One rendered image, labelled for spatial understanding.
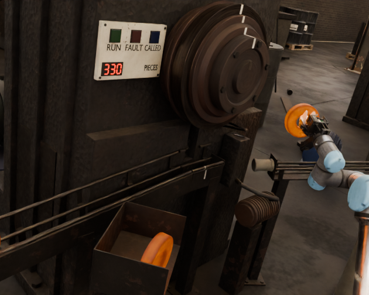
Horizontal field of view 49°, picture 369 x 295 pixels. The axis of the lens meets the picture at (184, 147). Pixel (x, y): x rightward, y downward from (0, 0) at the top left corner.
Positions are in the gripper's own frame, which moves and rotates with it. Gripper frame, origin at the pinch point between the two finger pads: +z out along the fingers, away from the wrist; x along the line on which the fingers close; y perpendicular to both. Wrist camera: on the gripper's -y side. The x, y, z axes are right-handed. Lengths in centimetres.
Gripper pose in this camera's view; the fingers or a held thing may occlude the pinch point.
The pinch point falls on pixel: (303, 116)
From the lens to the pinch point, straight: 189.9
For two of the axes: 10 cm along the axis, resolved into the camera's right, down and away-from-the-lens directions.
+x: -9.7, -1.0, -2.2
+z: -1.1, -6.4, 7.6
